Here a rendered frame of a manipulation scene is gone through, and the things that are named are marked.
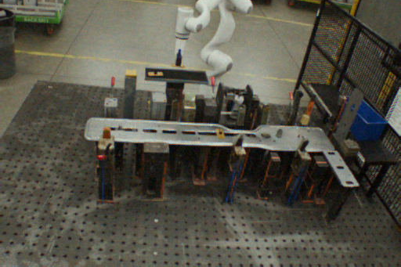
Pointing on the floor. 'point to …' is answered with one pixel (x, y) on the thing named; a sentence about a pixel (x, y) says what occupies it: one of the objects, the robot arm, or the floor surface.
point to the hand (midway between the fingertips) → (178, 61)
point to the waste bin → (8, 63)
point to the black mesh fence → (352, 82)
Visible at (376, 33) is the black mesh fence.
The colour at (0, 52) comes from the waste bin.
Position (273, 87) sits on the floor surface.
